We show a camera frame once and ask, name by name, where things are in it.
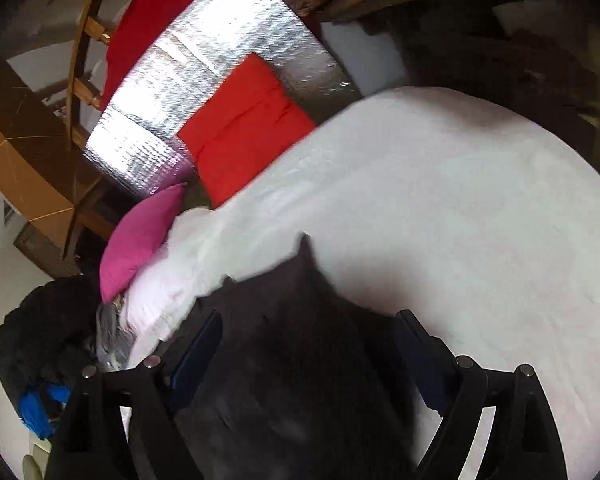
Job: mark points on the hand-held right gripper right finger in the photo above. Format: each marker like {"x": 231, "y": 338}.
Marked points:
{"x": 421, "y": 360}

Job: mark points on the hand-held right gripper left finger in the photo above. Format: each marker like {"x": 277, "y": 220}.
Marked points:
{"x": 199, "y": 352}

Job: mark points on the black garment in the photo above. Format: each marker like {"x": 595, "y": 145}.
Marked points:
{"x": 295, "y": 360}

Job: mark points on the black clothes pile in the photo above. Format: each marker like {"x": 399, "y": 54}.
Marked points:
{"x": 40, "y": 330}

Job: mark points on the grey plastic bag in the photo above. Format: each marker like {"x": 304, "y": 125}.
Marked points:
{"x": 111, "y": 340}

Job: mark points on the pink pillow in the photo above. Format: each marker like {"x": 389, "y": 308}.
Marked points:
{"x": 140, "y": 245}

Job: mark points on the white bed cover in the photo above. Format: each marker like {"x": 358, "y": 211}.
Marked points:
{"x": 455, "y": 210}

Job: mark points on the blue cloth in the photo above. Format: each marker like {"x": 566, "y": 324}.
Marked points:
{"x": 37, "y": 410}

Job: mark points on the dark woven basket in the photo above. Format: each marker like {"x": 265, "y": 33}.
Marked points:
{"x": 42, "y": 250}

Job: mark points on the red square cushion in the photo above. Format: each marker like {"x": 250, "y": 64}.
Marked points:
{"x": 250, "y": 130}

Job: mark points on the brown cardboard box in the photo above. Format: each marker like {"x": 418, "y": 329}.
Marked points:
{"x": 20, "y": 175}

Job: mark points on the wooden chair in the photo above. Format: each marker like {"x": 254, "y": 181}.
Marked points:
{"x": 82, "y": 75}

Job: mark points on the dark wooden furniture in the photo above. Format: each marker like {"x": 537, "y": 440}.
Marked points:
{"x": 480, "y": 45}

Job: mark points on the red cloth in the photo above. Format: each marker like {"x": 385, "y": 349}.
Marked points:
{"x": 155, "y": 15}

